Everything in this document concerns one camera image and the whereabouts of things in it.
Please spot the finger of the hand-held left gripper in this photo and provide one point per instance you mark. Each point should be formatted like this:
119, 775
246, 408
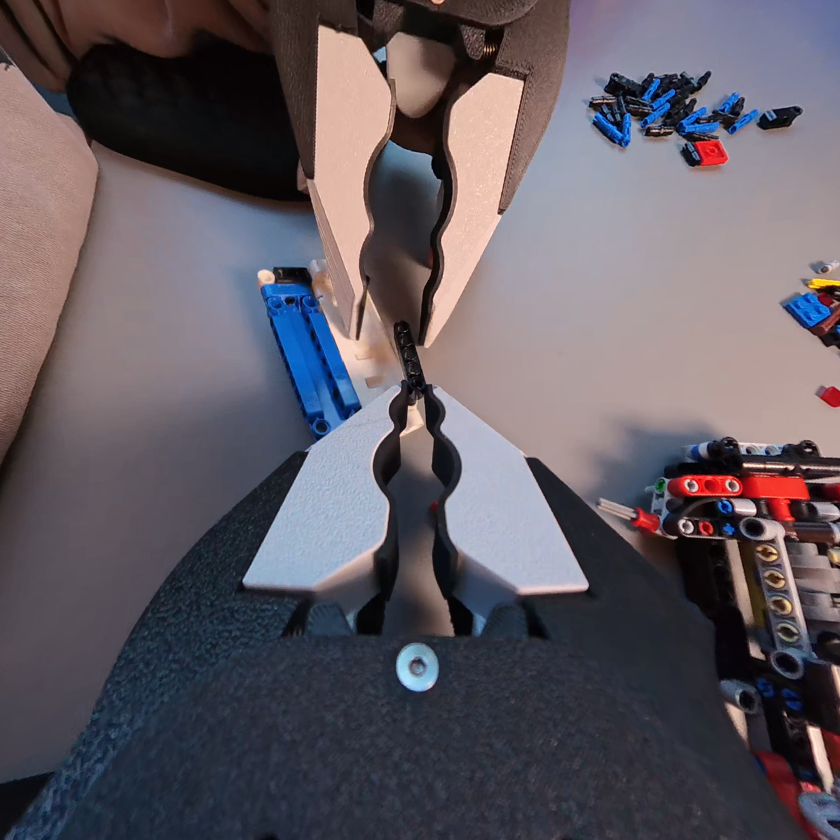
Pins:
479, 164
341, 164

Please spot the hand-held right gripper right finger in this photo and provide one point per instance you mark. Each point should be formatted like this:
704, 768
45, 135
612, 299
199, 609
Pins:
518, 525

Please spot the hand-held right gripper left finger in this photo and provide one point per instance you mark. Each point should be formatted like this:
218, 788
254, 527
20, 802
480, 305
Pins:
315, 525

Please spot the small black lego piece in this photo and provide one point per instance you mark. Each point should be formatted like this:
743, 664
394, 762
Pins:
292, 274

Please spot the pile of blue black lego pins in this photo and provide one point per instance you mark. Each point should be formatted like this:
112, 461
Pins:
669, 108

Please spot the blue and white lego panel assembly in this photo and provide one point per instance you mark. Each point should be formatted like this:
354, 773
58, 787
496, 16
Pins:
308, 354

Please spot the long black lego beam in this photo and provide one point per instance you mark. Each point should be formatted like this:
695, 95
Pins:
410, 361

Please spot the person's left forearm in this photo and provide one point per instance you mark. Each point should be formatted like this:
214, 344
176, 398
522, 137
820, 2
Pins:
33, 33

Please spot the partly built lego car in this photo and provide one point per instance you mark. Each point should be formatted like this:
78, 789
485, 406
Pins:
754, 558

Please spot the small red lego tile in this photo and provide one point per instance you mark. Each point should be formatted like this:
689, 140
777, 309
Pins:
830, 396

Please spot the pile of mixed lego pieces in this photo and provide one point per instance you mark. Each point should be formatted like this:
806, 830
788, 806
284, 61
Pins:
814, 308

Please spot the person's left hand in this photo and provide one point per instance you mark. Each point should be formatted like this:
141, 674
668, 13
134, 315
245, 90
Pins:
197, 19

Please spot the black padded wrist rest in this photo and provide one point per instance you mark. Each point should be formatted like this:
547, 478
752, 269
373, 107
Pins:
197, 124

